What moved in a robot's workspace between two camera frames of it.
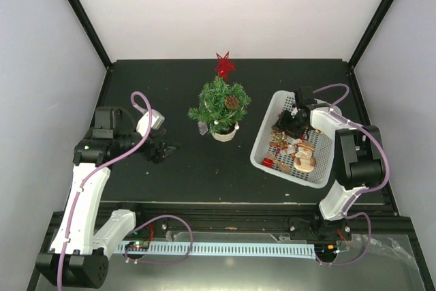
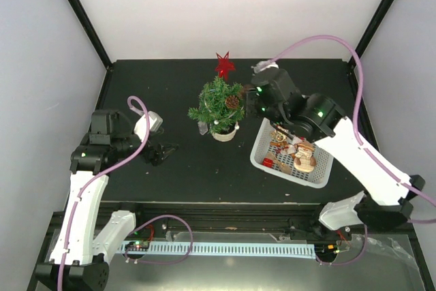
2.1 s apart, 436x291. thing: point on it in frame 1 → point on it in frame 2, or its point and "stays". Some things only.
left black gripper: [157, 155] stays
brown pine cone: [276, 131] → [246, 87]
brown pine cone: [231, 101] stays
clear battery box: [203, 127] stays
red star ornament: [224, 65] stays
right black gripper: [282, 123] → [251, 111]
